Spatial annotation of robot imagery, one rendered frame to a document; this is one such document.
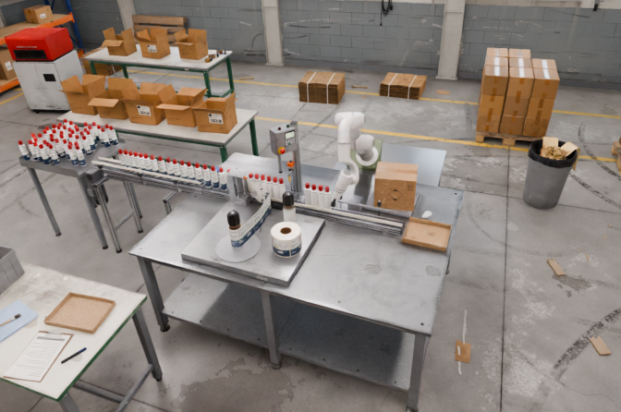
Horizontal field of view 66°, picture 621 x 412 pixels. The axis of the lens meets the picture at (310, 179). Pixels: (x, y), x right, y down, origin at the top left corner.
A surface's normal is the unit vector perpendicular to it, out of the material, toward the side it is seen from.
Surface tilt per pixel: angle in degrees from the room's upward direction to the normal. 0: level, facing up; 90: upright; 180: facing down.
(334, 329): 1
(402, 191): 90
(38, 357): 1
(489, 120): 87
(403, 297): 0
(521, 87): 90
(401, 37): 90
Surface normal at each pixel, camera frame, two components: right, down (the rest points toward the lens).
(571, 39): -0.34, 0.51
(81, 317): -0.04, -0.84
